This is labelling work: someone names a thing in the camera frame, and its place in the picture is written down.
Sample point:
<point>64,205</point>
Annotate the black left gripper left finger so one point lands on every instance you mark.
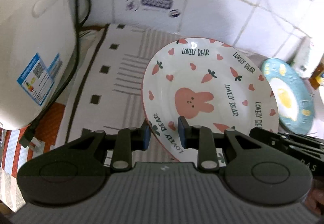
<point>127,141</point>

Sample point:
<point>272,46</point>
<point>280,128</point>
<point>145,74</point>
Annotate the striped white table mat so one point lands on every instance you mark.
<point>107,92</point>

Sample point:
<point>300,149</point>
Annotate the white bunny carrot plate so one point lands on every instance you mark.
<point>209,83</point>

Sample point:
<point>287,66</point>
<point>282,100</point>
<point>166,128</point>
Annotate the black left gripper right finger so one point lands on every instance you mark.
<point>201,139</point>

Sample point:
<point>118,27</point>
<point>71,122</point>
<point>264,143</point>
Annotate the red striped cloth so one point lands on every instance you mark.
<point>20,146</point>

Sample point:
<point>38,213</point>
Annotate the white rice cooker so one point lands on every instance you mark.
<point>37,41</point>

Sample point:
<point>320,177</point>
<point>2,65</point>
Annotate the blue egg pattern plate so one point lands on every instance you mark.
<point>294,102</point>

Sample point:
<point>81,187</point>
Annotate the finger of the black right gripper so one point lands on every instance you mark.
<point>282,141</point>

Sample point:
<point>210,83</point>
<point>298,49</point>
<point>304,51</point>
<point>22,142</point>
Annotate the person's left hand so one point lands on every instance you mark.
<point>314,200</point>

